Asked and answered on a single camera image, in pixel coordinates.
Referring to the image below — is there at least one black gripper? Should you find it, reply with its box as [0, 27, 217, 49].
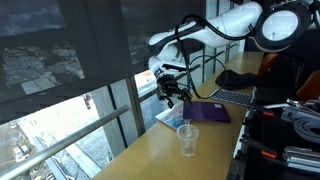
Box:
[155, 73, 194, 110]

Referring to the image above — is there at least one thin clear straw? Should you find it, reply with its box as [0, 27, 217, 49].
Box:
[185, 119, 193, 135]

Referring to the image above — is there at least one clear plastic cup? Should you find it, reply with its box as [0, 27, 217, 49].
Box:
[176, 124, 200, 158]

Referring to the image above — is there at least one blue printed magazine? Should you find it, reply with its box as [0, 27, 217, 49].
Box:
[155, 101, 192, 131]

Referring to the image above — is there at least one purple folder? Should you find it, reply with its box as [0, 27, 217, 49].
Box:
[182, 100, 232, 124]

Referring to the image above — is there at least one black keyboard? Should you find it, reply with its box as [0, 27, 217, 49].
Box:
[210, 88, 254, 107]

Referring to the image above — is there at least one black cloth bundle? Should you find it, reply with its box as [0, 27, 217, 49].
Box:
[215, 69, 260, 92]

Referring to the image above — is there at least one dark roller blind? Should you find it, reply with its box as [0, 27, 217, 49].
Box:
[0, 0, 133, 125]
[119, 0, 206, 75]

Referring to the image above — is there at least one orange chair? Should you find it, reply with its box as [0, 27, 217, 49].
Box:
[296, 69, 320, 103]
[258, 52, 279, 78]

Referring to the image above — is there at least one aluminium extrusion bar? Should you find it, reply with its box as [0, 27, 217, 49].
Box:
[282, 145, 320, 174]

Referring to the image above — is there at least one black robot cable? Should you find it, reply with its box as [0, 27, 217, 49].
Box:
[174, 13, 258, 100]

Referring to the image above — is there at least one orange handled clamp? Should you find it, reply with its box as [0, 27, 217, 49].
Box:
[251, 105, 275, 118]
[240, 137, 278, 160]

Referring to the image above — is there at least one grey metal bracket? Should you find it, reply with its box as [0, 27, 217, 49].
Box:
[280, 98, 320, 123]

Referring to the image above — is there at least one grey coiled cable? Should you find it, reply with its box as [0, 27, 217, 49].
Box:
[292, 117, 320, 145]

